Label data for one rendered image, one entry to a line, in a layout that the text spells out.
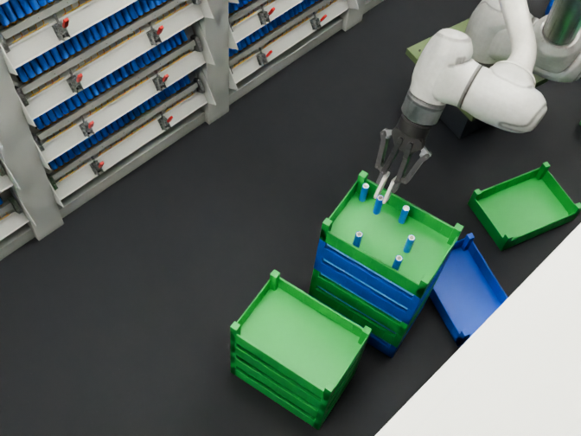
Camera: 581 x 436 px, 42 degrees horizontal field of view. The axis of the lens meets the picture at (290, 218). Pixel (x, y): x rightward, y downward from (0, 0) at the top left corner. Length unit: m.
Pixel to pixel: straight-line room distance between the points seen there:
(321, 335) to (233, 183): 0.73
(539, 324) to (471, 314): 2.07
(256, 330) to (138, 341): 0.42
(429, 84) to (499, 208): 1.01
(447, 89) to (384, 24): 1.43
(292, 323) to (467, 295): 0.65
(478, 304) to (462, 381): 2.11
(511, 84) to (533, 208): 1.04
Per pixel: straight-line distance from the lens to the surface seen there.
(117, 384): 2.21
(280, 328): 1.98
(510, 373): 0.30
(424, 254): 1.96
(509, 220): 2.59
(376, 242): 1.95
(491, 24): 2.49
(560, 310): 0.31
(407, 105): 1.71
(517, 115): 1.64
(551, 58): 2.45
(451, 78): 1.65
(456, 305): 2.37
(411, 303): 1.94
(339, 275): 2.03
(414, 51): 2.65
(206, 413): 2.16
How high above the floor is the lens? 2.06
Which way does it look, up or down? 58 degrees down
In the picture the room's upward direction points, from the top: 7 degrees clockwise
